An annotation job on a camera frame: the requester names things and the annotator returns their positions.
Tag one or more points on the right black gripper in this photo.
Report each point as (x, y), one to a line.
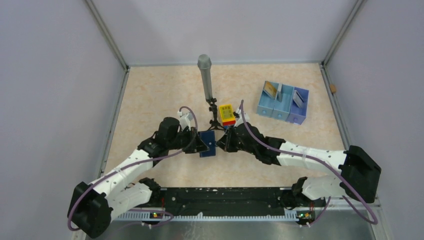
(225, 142)

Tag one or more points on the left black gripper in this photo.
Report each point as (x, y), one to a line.
(198, 146)

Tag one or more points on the dark blue card holder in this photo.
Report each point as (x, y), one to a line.
(209, 138)

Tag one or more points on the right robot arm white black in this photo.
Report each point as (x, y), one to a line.
(350, 172)

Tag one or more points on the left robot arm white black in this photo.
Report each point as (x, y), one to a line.
(96, 204)

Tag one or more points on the gold credit card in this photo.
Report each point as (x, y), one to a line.
(270, 89)

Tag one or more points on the black credit card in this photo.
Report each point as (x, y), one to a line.
(279, 96)

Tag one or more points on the silver credit card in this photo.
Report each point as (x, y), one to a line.
(298, 99)

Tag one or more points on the black tripod stand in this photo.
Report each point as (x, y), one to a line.
(214, 123)

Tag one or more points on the yellow red blue toy block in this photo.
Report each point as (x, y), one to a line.
(227, 115)

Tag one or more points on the light blue drawer left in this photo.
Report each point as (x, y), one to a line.
(266, 104)

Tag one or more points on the light blue drawer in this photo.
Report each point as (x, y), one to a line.
(282, 109)
(266, 104)

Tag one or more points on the light blue drawer middle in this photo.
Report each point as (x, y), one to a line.
(282, 109)

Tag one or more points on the purple drawer right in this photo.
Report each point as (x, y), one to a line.
(297, 115)

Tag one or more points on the grey microphone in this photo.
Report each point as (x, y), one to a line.
(204, 64)

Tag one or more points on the small wooden knob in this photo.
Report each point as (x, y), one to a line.
(332, 88)

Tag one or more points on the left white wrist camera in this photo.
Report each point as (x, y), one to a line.
(185, 120)

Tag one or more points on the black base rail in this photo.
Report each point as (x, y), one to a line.
(228, 201)

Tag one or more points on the white cable duct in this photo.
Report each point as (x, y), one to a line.
(134, 216)

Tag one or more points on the aluminium frame front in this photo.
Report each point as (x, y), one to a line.
(337, 220)

